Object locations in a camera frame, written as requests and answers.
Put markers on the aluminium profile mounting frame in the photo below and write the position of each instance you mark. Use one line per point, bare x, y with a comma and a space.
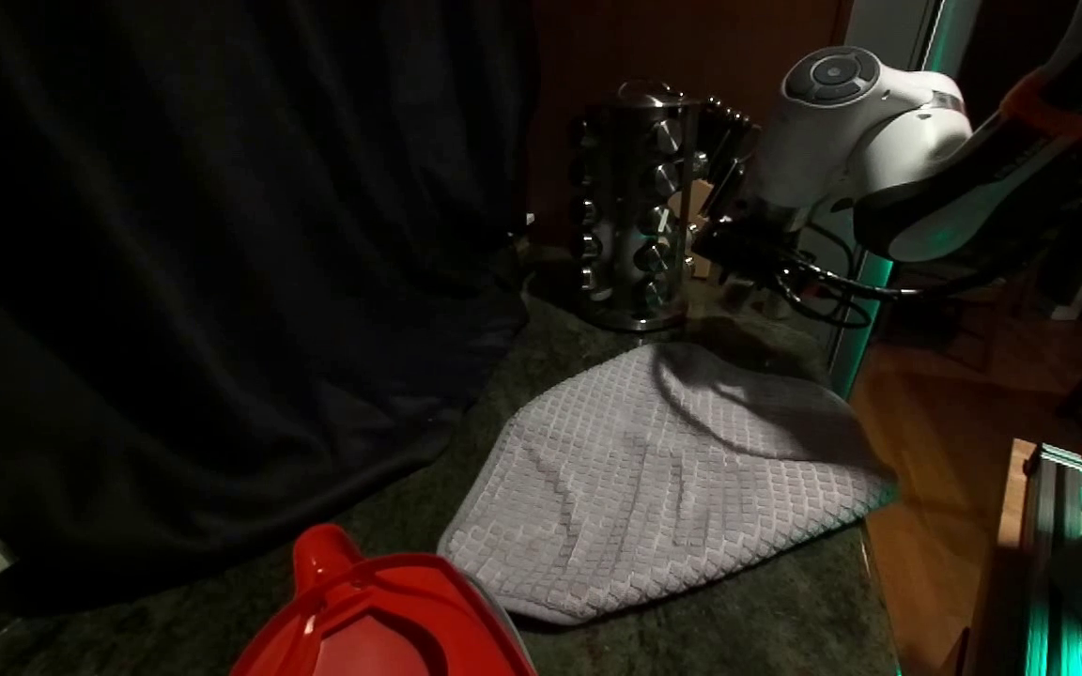
1067, 549

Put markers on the chrome carousel spice rack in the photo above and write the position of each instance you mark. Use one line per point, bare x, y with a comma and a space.
635, 213

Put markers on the red lidded plastic container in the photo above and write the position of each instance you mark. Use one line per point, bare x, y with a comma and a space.
377, 621

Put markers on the grey waffle dish cloth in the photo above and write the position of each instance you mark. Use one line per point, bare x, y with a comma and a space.
640, 501

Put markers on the black curtain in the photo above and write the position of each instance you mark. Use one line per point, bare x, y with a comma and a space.
216, 275

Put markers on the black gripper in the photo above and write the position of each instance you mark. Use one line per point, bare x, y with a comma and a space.
752, 246

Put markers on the wooden base board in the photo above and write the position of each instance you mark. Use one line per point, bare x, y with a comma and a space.
996, 566

